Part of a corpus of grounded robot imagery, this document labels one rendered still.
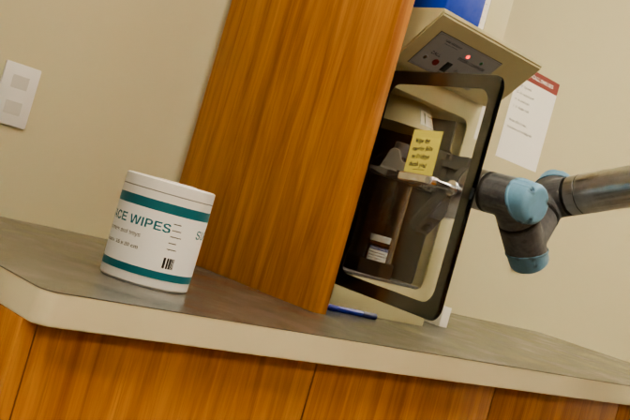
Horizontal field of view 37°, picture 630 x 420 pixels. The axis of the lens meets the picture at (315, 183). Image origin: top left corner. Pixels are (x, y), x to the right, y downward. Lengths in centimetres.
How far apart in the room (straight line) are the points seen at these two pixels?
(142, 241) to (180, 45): 75
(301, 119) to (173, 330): 67
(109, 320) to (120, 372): 9
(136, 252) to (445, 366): 54
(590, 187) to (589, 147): 136
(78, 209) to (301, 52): 54
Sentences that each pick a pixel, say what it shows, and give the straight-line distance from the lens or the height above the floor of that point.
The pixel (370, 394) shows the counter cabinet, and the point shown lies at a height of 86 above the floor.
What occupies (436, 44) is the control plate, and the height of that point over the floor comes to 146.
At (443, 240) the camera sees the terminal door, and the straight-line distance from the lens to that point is 150.
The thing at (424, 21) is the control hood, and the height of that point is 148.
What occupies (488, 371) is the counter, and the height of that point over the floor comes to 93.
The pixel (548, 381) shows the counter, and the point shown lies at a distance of 181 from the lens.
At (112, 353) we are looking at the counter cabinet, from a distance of 118.
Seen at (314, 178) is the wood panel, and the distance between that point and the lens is 167.
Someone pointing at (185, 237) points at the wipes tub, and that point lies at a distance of 133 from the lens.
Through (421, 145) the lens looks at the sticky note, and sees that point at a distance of 160.
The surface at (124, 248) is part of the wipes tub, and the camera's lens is 133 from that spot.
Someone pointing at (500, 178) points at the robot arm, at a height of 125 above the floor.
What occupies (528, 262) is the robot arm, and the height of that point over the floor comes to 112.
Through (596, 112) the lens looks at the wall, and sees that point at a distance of 314.
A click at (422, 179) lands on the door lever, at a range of 149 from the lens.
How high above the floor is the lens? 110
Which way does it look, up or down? 2 degrees up
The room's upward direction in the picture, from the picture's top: 16 degrees clockwise
